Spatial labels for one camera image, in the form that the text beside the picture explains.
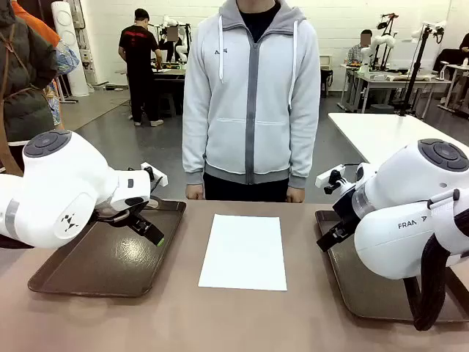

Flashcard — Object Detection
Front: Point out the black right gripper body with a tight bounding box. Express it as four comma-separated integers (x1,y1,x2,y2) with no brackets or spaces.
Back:
331,187,363,225

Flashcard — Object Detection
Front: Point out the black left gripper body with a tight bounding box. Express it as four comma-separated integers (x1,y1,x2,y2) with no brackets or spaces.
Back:
93,199,149,224

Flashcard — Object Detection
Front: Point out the person's left forearm white sleeve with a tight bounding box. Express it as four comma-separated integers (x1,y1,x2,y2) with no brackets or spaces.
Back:
287,109,322,190

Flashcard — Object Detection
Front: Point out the person's right forearm white sleeve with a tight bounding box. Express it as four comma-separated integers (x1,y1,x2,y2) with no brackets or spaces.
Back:
182,109,208,186

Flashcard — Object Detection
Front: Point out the brown plastic serving tray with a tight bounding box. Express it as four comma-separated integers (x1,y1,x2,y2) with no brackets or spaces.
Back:
28,199,187,298
314,209,469,323

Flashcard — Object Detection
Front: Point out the large white table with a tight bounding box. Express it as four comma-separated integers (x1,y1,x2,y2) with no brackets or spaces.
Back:
328,111,469,175

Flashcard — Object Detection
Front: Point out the white A4 paper stack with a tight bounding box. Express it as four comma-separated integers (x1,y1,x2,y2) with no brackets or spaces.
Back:
198,213,288,292

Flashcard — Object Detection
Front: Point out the grey plastic stool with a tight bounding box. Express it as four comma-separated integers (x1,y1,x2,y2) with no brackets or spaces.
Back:
159,92,177,117

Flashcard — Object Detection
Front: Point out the person in white grey hoodie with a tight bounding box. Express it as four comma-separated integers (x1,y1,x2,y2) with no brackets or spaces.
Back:
182,0,322,204

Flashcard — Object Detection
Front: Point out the long white background desk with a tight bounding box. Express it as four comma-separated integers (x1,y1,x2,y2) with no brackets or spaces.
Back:
340,64,452,113

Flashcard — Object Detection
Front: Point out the dark background work table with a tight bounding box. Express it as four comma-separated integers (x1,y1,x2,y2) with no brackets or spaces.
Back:
152,62,186,117

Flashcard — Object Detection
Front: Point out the black tripod stand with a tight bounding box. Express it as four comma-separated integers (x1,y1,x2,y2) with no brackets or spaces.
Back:
396,21,439,117

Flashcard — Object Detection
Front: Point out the seated person in checked shirt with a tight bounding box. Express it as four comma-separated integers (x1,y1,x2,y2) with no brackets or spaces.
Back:
346,29,374,70

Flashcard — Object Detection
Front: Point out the blue patterned garment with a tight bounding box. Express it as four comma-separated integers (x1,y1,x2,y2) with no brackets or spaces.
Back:
43,39,81,126

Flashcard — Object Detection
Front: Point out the white tower air conditioner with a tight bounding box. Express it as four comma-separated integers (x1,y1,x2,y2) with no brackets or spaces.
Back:
50,0,91,98

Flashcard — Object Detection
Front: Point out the man in black T-shirt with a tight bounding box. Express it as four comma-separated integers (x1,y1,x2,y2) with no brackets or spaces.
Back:
117,7,165,128

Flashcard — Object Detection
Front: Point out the dark green puffer jacket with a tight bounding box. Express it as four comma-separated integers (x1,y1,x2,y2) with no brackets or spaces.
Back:
0,0,59,143

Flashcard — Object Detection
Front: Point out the seated person in dark clothes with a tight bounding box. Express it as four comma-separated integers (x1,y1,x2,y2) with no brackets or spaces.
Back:
158,25,184,64

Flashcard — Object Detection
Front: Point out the small white background desk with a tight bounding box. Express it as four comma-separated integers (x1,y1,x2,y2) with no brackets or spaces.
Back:
437,62,469,111

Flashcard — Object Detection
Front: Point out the black office chair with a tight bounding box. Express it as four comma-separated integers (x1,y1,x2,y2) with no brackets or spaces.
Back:
435,48,465,74

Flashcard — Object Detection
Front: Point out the black orange lamp stand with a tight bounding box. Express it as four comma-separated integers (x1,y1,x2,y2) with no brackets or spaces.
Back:
376,12,399,73

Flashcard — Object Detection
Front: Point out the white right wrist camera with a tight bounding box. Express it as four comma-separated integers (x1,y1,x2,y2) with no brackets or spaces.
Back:
314,164,347,195

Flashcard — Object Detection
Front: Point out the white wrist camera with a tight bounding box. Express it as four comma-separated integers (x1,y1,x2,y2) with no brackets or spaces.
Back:
314,164,347,195
140,161,169,188

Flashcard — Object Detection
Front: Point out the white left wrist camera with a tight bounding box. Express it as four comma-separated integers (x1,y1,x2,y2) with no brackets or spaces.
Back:
140,161,169,188

